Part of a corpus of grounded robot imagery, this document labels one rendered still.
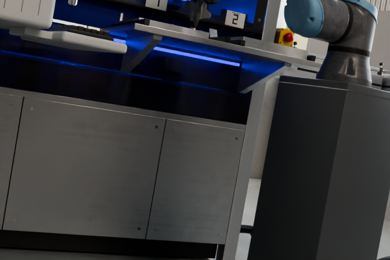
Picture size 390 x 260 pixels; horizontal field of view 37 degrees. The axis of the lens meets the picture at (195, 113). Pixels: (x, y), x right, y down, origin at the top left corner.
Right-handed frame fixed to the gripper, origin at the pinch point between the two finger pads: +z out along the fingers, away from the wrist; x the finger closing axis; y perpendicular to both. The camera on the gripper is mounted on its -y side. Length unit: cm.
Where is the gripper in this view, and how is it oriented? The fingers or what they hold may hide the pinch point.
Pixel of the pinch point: (192, 22)
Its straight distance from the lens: 211.6
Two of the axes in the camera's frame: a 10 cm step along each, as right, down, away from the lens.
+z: -1.7, 9.8, 0.4
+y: 9.1, 1.5, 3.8
